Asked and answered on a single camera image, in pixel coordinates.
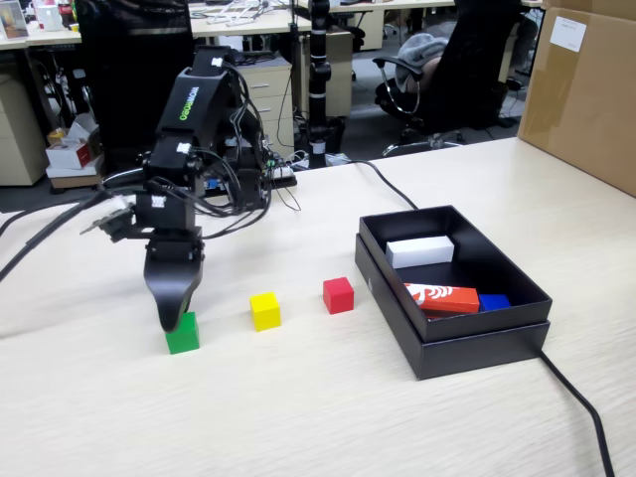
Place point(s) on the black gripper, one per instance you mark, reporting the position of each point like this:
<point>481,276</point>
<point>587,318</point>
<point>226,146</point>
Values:
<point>174,243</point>

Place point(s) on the green wooden cube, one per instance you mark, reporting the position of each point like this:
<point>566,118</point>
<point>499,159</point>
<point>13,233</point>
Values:
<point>185,340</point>

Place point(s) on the yellow wooden cube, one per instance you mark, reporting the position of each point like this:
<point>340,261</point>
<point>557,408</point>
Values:
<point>266,313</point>

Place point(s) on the red wooden cube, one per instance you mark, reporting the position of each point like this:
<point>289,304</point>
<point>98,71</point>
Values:
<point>339,296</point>

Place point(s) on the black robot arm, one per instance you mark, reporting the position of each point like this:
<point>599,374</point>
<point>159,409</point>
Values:
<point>191,107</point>

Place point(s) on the black box tray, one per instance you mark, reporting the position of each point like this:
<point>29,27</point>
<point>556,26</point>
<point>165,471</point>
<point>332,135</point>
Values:
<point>477,251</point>

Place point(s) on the black open box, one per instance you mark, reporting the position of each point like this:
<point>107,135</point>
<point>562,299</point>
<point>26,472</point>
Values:
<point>477,355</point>

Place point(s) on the large cardboard box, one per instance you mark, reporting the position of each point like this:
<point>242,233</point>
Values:
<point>586,109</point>

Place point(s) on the controller circuit board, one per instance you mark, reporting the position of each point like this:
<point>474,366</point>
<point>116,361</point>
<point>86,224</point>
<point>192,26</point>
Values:
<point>214,185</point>

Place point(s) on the white and red carton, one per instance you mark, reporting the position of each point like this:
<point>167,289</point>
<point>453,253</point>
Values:
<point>72,151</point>

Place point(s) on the beige drawer cabinet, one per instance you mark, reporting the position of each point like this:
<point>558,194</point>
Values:
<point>270,99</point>

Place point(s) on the wide beige cabinet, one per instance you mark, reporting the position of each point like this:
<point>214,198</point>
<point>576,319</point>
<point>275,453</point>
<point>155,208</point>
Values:
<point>20,134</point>

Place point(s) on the black mesh office chair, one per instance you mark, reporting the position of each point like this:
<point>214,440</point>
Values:
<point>129,74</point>

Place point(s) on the black pole with white rings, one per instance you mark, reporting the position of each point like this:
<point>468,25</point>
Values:
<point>319,99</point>

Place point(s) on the white rectangular block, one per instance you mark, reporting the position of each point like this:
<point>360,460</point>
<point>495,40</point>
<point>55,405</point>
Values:
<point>422,251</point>

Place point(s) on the orange printed block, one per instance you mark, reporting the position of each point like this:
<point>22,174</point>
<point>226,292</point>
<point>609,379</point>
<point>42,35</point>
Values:
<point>449,300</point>

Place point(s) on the tall beige cabinet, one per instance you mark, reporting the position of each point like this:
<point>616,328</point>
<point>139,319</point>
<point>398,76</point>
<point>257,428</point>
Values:
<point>343,69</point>

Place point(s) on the white laptop stand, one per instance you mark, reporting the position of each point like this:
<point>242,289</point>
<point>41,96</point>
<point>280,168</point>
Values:
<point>233,14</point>

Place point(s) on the cola bottle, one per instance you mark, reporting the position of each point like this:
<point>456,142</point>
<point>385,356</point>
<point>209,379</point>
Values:
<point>66,14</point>

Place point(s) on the white red container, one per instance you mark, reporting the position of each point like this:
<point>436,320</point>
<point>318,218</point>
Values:
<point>48,17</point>

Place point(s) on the blue block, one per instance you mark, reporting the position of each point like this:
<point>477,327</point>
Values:
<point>494,302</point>

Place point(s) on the grey cloth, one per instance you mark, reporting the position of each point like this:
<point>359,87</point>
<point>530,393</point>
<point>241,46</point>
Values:
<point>422,54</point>

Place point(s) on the black chrome-armed office chair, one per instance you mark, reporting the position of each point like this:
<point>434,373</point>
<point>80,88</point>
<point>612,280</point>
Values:
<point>472,74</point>

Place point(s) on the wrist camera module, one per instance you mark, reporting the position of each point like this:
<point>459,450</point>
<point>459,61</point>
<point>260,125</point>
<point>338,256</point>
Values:
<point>111,221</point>

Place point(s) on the photo frame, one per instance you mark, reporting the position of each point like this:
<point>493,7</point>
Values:
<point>14,20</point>

